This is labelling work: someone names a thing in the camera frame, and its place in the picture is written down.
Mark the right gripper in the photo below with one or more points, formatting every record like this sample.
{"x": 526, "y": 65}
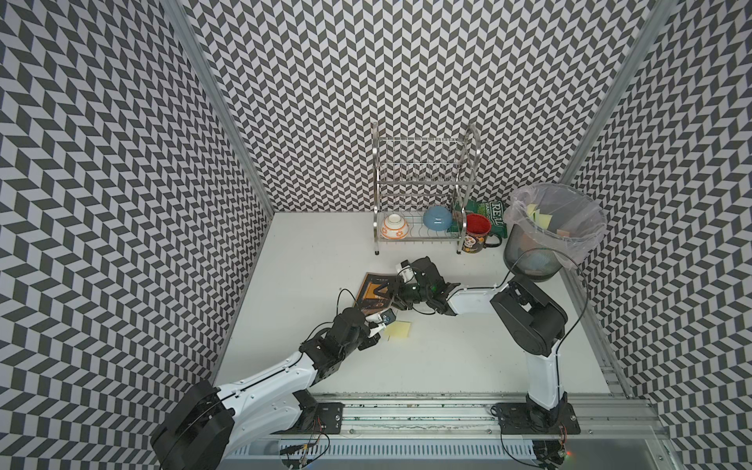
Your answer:
{"x": 399, "y": 298}

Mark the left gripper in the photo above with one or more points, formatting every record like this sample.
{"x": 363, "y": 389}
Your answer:
{"x": 368, "y": 342}

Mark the brown book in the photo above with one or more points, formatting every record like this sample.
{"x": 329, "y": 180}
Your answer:
{"x": 380, "y": 292}

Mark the yellow sticky note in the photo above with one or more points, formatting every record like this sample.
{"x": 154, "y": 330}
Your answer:
{"x": 398, "y": 330}

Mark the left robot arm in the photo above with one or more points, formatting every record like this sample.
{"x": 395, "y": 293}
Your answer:
{"x": 210, "y": 422}

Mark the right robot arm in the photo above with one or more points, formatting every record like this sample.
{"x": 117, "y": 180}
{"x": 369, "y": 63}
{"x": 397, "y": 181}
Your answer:
{"x": 533, "y": 320}

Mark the discarded sticky notes pile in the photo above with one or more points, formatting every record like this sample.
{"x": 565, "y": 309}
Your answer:
{"x": 544, "y": 220}

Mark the white orange patterned bowl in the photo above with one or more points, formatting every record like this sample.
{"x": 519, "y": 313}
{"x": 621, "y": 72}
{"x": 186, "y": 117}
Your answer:
{"x": 394, "y": 227}

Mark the blue bowl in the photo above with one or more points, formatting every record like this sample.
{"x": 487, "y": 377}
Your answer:
{"x": 438, "y": 218}

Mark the red interior mug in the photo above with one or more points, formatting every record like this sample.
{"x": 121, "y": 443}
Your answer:
{"x": 479, "y": 235}

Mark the metal dish rack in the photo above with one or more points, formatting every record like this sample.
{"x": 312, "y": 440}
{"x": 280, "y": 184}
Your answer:
{"x": 411, "y": 174}

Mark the green snack bag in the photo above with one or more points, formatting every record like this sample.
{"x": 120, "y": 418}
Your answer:
{"x": 493, "y": 210}

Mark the mesh trash bin with liner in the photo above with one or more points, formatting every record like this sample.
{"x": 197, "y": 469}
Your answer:
{"x": 540, "y": 254}

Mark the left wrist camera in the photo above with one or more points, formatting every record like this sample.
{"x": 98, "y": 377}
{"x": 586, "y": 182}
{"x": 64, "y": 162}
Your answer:
{"x": 380, "y": 321}

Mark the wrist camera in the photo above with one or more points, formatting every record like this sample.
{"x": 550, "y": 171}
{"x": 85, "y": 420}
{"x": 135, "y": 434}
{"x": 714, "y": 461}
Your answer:
{"x": 380, "y": 321}
{"x": 405, "y": 272}

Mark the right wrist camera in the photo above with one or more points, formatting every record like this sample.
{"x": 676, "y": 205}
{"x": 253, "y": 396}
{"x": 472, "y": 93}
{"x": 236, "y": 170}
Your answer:
{"x": 405, "y": 272}

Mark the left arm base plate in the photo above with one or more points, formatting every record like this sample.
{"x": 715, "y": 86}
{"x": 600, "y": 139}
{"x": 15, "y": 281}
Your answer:
{"x": 317, "y": 418}

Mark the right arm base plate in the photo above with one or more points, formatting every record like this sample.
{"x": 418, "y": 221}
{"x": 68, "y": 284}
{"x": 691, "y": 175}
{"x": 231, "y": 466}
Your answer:
{"x": 531, "y": 419}

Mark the aluminium front rail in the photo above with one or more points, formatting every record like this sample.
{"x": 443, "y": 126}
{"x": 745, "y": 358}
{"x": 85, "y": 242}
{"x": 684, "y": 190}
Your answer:
{"x": 429, "y": 416}

